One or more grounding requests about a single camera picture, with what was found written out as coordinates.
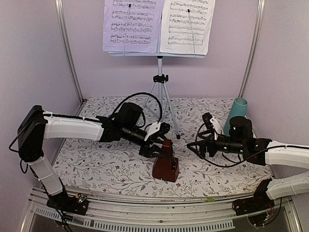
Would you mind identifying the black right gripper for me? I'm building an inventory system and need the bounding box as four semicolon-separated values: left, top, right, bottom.
187;130;245;160

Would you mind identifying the brown wooden metronome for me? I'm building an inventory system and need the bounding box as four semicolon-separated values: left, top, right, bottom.
152;139;179;183

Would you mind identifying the light blue music stand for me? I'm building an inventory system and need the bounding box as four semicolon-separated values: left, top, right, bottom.
107;0;208;140

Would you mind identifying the white sheet music page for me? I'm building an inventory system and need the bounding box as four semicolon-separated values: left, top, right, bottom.
159;0;215;56

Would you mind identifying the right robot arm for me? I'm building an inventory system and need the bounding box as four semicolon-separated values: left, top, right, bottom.
187;114;309;211

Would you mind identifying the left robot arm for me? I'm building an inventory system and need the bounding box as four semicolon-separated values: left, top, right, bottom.
9;102;170;210

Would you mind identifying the floral patterned table mat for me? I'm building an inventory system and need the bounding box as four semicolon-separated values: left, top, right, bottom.
53;98;272;198

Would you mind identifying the teal cup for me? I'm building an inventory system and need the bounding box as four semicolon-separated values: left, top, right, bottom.
223;98;248;136

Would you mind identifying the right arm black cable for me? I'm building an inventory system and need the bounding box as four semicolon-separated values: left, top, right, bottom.
194;125;268;168

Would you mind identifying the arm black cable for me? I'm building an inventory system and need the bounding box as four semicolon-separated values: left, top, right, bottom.
194;125;268;168
113;92;163;121

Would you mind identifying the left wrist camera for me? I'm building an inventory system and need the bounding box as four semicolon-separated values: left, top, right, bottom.
144;122;170;142

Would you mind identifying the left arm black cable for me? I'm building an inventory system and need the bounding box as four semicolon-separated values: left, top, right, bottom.
113;92;163;121

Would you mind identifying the aluminium base frame rail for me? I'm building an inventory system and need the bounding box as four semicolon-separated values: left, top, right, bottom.
20;186;304;232

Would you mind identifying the right aluminium frame post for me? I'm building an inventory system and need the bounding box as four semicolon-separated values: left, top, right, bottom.
238;0;266;98

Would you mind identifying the aluminium frame post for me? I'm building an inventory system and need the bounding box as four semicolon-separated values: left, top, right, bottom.
55;0;84;103
238;0;266;98

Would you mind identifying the left aluminium frame post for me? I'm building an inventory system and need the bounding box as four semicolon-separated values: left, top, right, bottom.
55;0;84;103

